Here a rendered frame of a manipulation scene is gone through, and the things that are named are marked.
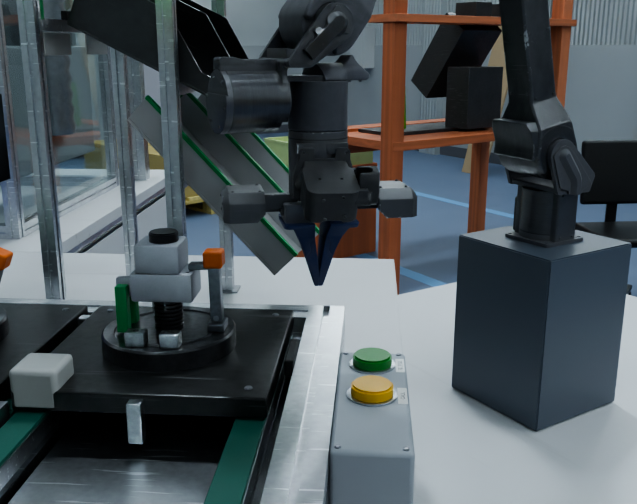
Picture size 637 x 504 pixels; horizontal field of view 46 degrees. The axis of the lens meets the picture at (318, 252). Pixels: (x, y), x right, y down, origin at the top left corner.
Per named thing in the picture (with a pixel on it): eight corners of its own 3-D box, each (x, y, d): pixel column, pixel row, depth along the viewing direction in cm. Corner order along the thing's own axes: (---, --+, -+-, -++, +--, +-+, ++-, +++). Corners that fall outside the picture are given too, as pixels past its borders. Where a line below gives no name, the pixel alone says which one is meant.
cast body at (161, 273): (201, 290, 81) (198, 226, 79) (192, 303, 77) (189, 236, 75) (124, 288, 82) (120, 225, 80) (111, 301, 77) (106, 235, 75)
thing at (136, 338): (148, 342, 76) (147, 327, 76) (144, 347, 75) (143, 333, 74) (129, 341, 76) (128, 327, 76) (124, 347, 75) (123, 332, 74)
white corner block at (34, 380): (77, 390, 74) (73, 352, 73) (58, 412, 70) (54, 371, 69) (31, 389, 75) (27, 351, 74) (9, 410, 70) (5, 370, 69)
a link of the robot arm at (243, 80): (316, 6, 73) (198, 3, 68) (357, 2, 66) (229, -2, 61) (316, 124, 76) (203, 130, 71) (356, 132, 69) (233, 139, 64)
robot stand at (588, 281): (615, 401, 92) (633, 242, 87) (536, 432, 84) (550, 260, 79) (526, 362, 103) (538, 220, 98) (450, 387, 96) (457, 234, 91)
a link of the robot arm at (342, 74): (347, 54, 75) (261, 54, 71) (376, 54, 70) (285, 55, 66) (346, 124, 77) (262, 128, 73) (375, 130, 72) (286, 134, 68)
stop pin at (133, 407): (146, 438, 70) (144, 398, 69) (143, 444, 69) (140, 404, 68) (132, 437, 70) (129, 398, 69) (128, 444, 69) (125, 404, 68)
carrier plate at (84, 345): (294, 325, 92) (293, 308, 91) (267, 418, 69) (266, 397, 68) (101, 320, 93) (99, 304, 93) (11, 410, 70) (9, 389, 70)
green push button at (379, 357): (391, 364, 80) (391, 347, 79) (391, 380, 76) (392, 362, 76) (353, 363, 80) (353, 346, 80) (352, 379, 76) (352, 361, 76)
